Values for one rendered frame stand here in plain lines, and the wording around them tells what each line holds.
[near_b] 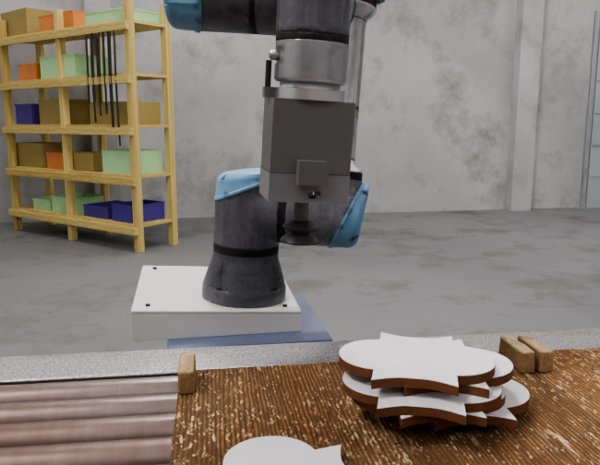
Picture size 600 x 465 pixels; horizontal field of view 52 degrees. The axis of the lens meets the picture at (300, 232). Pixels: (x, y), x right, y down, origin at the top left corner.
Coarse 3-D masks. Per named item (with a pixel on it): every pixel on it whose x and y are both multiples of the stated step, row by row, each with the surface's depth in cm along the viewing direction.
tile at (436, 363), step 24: (384, 336) 66; (360, 360) 60; (384, 360) 60; (408, 360) 60; (432, 360) 60; (456, 360) 60; (480, 360) 60; (384, 384) 56; (408, 384) 56; (432, 384) 55; (456, 384) 54
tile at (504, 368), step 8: (456, 344) 67; (488, 352) 64; (496, 352) 64; (496, 360) 62; (504, 360) 62; (496, 368) 60; (504, 368) 60; (512, 368) 60; (496, 376) 58; (504, 376) 59; (480, 384) 57; (488, 384) 58; (496, 384) 59; (408, 392) 56; (416, 392) 57; (424, 392) 57; (464, 392) 57; (472, 392) 57; (480, 392) 56; (488, 392) 56
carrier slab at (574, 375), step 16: (560, 352) 78; (576, 352) 78; (592, 352) 78; (560, 368) 73; (576, 368) 73; (592, 368) 73; (560, 384) 69; (576, 384) 69; (592, 384) 69; (576, 400) 65; (592, 400) 65; (592, 416) 61
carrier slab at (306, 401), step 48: (240, 384) 69; (288, 384) 69; (336, 384) 69; (528, 384) 69; (192, 432) 58; (240, 432) 58; (288, 432) 58; (336, 432) 58; (384, 432) 58; (432, 432) 58; (480, 432) 58; (528, 432) 58; (576, 432) 58
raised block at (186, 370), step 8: (184, 352) 71; (192, 352) 71; (184, 360) 68; (192, 360) 68; (184, 368) 66; (192, 368) 66; (184, 376) 65; (192, 376) 66; (184, 384) 66; (192, 384) 66; (184, 392) 66; (192, 392) 66
